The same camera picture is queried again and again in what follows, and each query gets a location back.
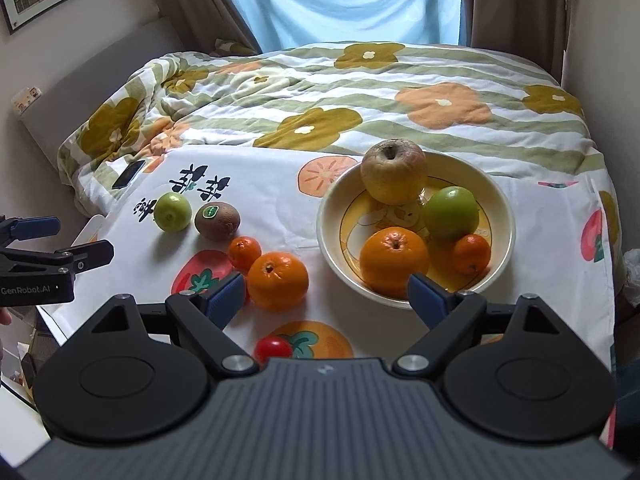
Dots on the small mandarin on cloth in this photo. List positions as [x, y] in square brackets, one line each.
[243, 251]

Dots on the large yellowish apple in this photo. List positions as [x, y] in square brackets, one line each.
[394, 171]

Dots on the brown left curtain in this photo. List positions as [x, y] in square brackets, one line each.
[211, 26]

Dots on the black smartphone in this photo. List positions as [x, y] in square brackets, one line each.
[128, 174]

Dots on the green apple in bowl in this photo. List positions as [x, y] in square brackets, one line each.
[451, 213]

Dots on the brown kiwi with sticker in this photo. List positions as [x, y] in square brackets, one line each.
[217, 221]

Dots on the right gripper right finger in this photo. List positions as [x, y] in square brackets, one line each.
[453, 321]

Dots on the small mandarin in bowl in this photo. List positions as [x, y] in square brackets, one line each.
[471, 254]

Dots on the white wall socket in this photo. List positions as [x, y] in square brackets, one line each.
[24, 99]

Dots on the green apple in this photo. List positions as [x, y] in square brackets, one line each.
[172, 212]
[451, 213]

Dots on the red cherry tomato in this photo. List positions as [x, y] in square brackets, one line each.
[272, 347]

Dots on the white plastic bag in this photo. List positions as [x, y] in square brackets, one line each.
[631, 287]

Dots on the light blue window sheet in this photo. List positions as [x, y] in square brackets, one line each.
[281, 24]

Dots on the white fruit-print cloth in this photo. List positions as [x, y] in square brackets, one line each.
[347, 370]

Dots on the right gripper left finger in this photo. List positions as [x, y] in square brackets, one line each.
[227, 297]

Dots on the floral striped duvet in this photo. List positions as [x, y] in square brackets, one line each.
[499, 112]

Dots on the large orange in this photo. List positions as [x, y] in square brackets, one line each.
[277, 281]
[388, 259]

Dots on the grey headboard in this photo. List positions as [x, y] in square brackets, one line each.
[73, 99]

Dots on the brown curtain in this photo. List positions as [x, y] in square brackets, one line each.
[533, 29]
[211, 26]

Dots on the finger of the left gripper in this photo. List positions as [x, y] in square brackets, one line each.
[29, 228]
[86, 257]

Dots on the large orange in bowl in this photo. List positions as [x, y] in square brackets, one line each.
[388, 259]

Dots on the person's left hand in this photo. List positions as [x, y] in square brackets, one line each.
[5, 317]

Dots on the cream ceramic fruit bowl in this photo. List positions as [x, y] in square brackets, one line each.
[416, 229]

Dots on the brown right curtain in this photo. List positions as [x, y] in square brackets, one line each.
[533, 29]

